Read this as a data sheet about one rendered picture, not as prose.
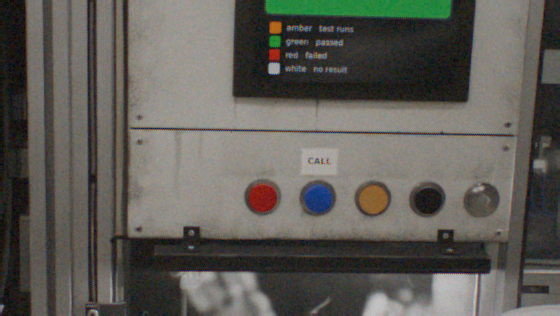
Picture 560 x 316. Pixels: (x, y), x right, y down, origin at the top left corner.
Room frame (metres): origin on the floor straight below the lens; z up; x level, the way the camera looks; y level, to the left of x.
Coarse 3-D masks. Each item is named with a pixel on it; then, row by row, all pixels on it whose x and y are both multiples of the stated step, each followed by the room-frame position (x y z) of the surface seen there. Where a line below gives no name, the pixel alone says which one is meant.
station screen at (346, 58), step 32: (256, 0) 1.13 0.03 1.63; (256, 32) 1.13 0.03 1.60; (288, 32) 1.13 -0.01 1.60; (320, 32) 1.13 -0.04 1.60; (352, 32) 1.13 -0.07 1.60; (384, 32) 1.14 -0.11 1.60; (416, 32) 1.14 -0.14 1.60; (448, 32) 1.14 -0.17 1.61; (256, 64) 1.13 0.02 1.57; (288, 64) 1.13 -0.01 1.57; (320, 64) 1.13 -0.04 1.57; (352, 64) 1.13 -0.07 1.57; (384, 64) 1.14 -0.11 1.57; (416, 64) 1.14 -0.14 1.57; (448, 64) 1.14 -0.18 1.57
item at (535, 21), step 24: (528, 24) 1.18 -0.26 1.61; (528, 48) 1.18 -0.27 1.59; (528, 72) 1.18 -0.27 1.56; (528, 96) 1.18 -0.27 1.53; (528, 120) 1.18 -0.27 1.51; (528, 144) 1.18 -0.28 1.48; (528, 168) 1.18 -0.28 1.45; (480, 288) 1.18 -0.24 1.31; (504, 288) 1.18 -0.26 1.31; (480, 312) 1.18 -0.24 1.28; (504, 312) 1.18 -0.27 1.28
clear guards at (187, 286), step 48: (528, 192) 1.18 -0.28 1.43; (144, 240) 1.15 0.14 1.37; (240, 240) 1.16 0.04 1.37; (288, 240) 1.16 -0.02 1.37; (336, 240) 1.17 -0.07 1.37; (528, 240) 1.18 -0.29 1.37; (144, 288) 1.15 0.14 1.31; (192, 288) 1.15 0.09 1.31; (240, 288) 1.16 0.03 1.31; (288, 288) 1.16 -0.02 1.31; (336, 288) 1.17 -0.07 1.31; (384, 288) 1.17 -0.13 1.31; (432, 288) 1.18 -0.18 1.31; (528, 288) 1.18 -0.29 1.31
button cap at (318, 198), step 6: (318, 186) 1.14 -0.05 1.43; (324, 186) 1.15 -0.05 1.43; (306, 192) 1.15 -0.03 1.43; (312, 192) 1.14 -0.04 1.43; (318, 192) 1.14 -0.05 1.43; (324, 192) 1.14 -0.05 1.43; (330, 192) 1.15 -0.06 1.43; (306, 198) 1.14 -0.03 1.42; (312, 198) 1.14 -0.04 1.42; (318, 198) 1.14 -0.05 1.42; (324, 198) 1.14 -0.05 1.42; (330, 198) 1.15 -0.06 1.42; (306, 204) 1.14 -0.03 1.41; (312, 204) 1.14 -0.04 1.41; (318, 204) 1.14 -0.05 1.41; (324, 204) 1.14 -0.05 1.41; (330, 204) 1.15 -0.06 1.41; (312, 210) 1.14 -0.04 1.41; (318, 210) 1.14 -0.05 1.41; (324, 210) 1.14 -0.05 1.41
